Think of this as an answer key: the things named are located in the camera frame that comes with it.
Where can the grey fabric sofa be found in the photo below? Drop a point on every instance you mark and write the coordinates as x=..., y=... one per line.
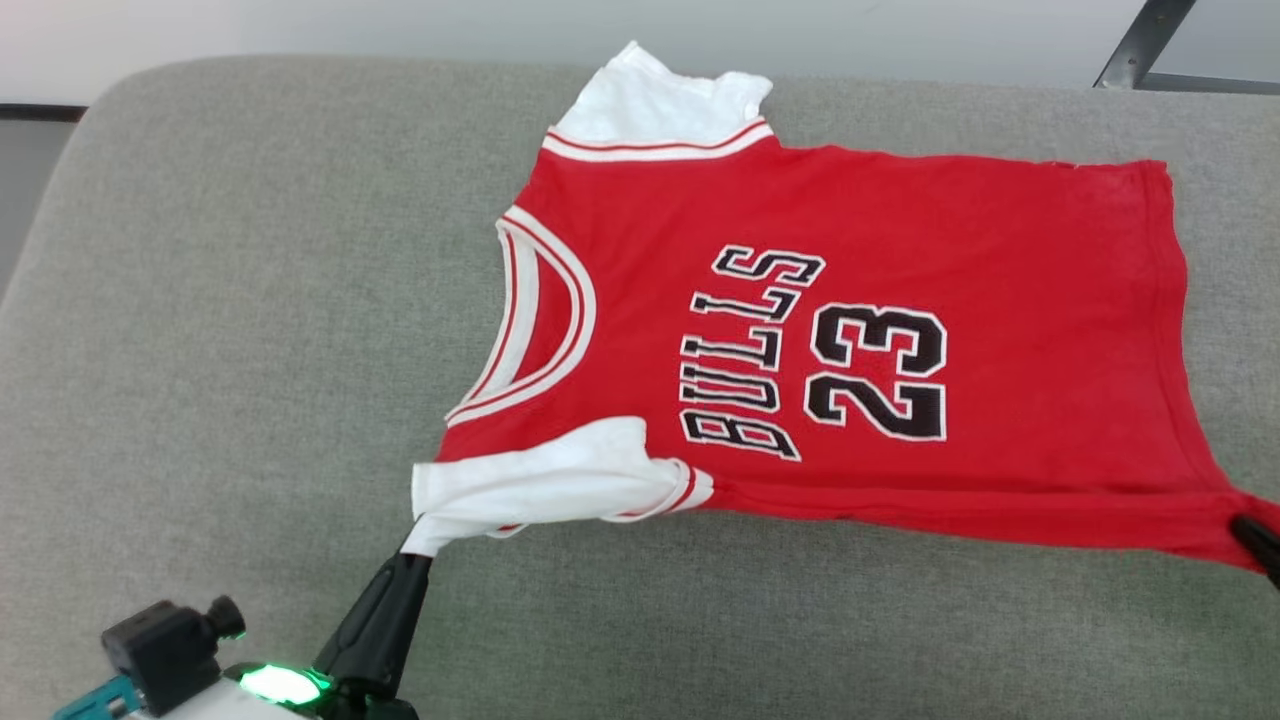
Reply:
x=200, y=400

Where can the red white basketball jersey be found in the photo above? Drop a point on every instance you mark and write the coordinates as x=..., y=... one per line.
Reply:
x=900, y=250

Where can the teal left camera connector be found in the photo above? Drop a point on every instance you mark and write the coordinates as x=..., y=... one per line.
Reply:
x=95, y=703

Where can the dark wall baseboard strip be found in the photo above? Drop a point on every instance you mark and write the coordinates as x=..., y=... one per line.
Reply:
x=40, y=112

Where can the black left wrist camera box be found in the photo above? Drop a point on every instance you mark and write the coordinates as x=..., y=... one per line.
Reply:
x=165, y=650

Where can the grey metal frame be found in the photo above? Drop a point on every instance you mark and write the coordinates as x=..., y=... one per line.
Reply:
x=1140, y=45

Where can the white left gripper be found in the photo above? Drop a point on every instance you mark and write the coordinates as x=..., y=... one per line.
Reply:
x=280, y=690

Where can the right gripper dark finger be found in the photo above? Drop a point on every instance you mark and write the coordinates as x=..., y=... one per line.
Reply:
x=1260, y=545

